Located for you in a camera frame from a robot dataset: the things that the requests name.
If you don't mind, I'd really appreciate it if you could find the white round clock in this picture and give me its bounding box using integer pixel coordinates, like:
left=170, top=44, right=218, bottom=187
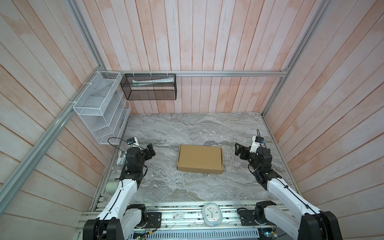
left=202, top=202, right=223, bottom=227

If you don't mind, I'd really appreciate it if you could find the white wire mesh shelf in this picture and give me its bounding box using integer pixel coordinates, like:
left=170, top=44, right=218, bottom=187
left=74, top=71, right=132, bottom=146

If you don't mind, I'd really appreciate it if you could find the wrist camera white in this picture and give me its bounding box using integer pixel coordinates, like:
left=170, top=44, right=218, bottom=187
left=250, top=136, right=264, bottom=153
left=126, top=137, right=142, bottom=149

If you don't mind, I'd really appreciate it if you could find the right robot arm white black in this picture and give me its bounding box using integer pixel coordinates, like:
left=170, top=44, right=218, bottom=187
left=235, top=141, right=343, bottom=240

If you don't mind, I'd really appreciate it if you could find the brown cardboard box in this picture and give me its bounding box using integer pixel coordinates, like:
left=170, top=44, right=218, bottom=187
left=177, top=145, right=224, bottom=175

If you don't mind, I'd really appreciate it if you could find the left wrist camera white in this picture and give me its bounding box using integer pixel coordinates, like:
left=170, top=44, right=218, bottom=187
left=126, top=137, right=142, bottom=149

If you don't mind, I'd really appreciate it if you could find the pale green tape roll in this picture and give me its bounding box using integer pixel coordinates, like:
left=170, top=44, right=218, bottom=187
left=105, top=181, right=121, bottom=195

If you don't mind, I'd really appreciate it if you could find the white paper in basket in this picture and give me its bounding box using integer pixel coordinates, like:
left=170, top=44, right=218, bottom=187
left=132, top=77, right=175, bottom=87

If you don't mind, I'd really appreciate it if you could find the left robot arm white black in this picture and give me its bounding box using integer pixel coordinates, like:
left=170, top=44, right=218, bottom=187
left=83, top=139, right=156, bottom=240

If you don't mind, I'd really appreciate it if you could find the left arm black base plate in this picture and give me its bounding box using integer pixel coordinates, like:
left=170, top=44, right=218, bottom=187
left=120, top=211, right=163, bottom=230

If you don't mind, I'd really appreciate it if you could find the black wire mesh basket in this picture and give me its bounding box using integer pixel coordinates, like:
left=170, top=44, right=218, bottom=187
left=120, top=73, right=178, bottom=101

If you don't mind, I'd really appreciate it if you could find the white small stapler device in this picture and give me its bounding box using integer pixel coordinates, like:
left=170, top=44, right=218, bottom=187
left=117, top=151, right=126, bottom=166

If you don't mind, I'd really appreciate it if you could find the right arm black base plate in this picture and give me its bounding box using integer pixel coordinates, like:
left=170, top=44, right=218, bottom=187
left=237, top=208, right=277, bottom=227

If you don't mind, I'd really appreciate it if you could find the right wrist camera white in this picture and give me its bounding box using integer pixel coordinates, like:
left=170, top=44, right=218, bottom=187
left=250, top=136, right=264, bottom=153

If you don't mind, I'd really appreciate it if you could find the small white label tag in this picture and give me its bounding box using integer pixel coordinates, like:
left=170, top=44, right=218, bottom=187
left=173, top=212, right=184, bottom=220

